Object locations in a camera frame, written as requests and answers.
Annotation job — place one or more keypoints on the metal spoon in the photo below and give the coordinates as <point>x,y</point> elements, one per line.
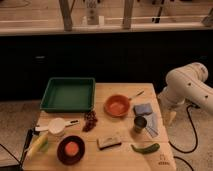
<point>134,96</point>

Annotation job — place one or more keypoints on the orange bowl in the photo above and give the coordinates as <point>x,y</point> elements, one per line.
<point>117,105</point>

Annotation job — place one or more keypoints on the white measuring cup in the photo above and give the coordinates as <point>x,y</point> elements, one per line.
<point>56,126</point>

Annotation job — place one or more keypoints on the metal cup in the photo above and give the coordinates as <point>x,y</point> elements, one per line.
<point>139,124</point>

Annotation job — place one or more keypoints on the green plastic tray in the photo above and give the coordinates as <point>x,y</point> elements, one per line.
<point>68,94</point>

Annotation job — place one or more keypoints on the green chili pepper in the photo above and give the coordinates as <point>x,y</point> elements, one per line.
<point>147,150</point>

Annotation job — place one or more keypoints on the dark plate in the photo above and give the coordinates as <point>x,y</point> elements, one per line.
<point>70,160</point>

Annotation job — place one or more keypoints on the orange round fruit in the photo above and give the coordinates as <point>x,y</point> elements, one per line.
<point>71,149</point>

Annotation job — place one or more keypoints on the yellow corn cob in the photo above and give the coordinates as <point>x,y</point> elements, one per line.
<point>37,144</point>

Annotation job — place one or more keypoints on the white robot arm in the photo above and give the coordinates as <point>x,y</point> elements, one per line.
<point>185,83</point>

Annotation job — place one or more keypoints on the bunch of dark grapes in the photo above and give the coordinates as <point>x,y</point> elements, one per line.
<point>90,121</point>

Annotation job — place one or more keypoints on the blue striped cloth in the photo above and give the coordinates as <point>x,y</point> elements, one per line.
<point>152,125</point>

